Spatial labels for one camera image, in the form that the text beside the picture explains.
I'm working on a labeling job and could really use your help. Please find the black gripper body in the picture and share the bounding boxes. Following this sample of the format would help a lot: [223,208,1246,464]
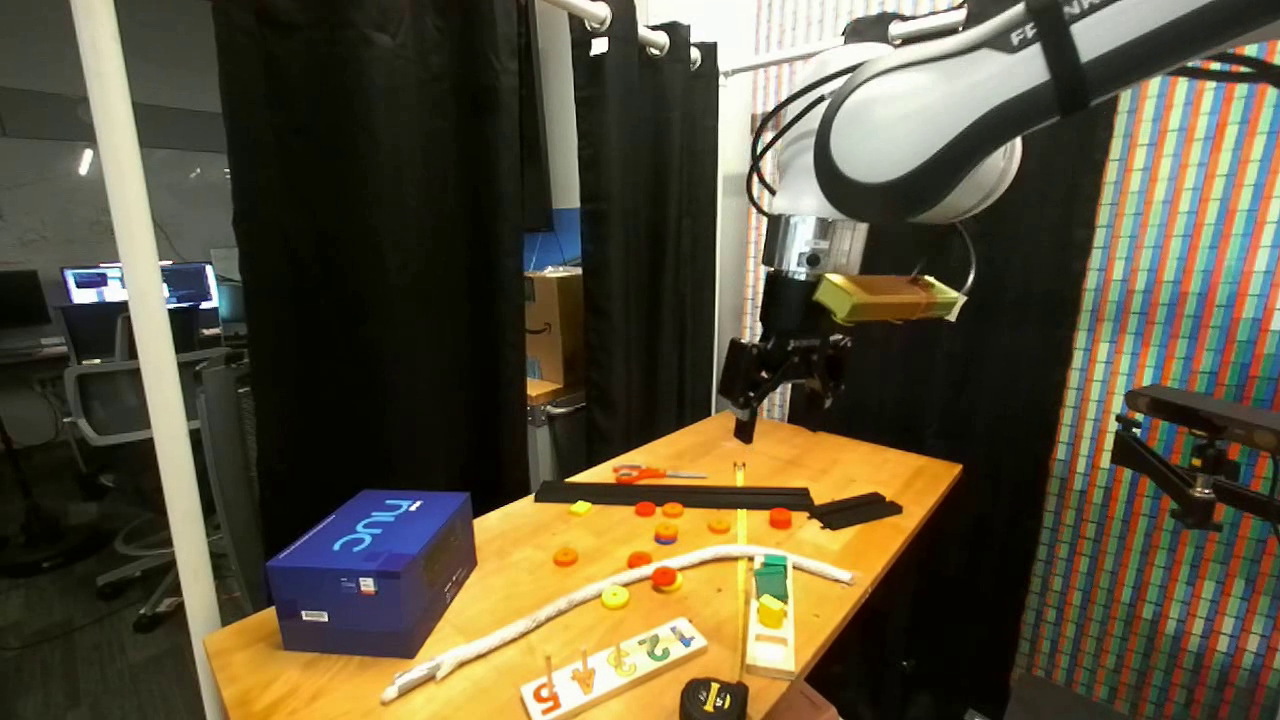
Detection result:
[763,271,820,352]

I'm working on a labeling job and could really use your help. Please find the wooden number peg board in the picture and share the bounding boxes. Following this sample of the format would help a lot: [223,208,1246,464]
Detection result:
[515,611,712,720]

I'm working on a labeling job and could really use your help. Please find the long black bar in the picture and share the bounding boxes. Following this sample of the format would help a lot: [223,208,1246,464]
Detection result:
[532,475,817,511]

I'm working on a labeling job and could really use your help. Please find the brown cardboard box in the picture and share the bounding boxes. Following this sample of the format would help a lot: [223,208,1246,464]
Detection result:
[519,270,591,404]

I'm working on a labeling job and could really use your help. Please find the blue panel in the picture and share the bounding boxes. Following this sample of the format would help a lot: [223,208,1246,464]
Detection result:
[519,204,586,275]

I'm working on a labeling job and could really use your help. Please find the white wooden shape board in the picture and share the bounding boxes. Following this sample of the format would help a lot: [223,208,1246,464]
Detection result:
[735,554,801,677]

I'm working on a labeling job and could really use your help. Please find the white curtain rod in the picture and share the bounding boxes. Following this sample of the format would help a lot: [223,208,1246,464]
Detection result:
[725,3,967,77]
[543,0,677,61]

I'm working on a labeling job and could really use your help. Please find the black yellow tape measure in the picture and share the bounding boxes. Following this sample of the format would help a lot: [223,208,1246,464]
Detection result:
[677,456,750,720]

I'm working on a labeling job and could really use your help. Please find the wide black curtain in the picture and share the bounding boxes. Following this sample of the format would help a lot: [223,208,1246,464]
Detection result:
[211,0,554,554]

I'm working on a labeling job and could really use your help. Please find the multicolour patterned backdrop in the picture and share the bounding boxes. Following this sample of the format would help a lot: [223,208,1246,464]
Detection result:
[1010,74,1280,720]

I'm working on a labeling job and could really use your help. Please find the blue NUC cardboard box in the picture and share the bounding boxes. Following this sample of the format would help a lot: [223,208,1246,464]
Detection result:
[259,485,481,662]

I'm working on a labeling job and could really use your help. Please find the grey office chair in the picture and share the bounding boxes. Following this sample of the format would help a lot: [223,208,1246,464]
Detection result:
[61,348,264,633]

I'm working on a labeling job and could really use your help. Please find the lit computer monitor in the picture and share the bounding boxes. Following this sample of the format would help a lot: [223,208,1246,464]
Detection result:
[61,261,130,313]
[160,256,223,313]

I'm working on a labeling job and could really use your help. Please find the white metal pole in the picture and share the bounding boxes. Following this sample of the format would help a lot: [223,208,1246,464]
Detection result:
[69,0,228,720]

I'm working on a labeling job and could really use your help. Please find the dark computer monitor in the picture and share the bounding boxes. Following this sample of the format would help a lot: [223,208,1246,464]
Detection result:
[0,270,56,337]

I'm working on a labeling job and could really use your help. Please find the orange handled scissors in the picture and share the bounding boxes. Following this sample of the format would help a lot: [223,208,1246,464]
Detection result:
[606,459,712,490]

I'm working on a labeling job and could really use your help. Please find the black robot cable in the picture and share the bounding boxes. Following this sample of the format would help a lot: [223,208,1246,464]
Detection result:
[741,46,964,226]

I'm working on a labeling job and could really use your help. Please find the white braided rope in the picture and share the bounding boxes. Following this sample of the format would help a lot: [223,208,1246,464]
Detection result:
[377,539,856,709]

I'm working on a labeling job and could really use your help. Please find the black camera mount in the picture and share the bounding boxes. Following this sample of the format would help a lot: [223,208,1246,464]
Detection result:
[1111,384,1280,535]

